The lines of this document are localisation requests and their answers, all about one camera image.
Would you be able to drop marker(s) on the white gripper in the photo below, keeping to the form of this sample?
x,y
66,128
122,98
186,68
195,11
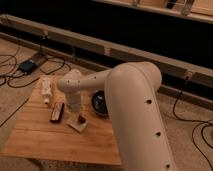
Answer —
x,y
73,101

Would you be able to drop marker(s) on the small red pepper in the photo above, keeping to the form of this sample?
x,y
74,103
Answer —
x,y
81,119

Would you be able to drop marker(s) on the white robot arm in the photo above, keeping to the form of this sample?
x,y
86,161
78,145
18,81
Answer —
x,y
130,95

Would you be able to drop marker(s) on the dark rectangular remote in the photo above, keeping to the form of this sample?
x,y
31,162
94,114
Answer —
x,y
57,112

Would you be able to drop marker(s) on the dark round bowl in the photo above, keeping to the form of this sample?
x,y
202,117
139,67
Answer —
x,y
99,104

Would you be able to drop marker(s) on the white plastic bottle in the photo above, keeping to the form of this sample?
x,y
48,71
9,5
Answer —
x,y
46,90

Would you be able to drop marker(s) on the wooden table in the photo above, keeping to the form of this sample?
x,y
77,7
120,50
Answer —
x,y
34,136

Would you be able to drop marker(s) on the black power adapter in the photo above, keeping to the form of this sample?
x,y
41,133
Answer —
x,y
27,67

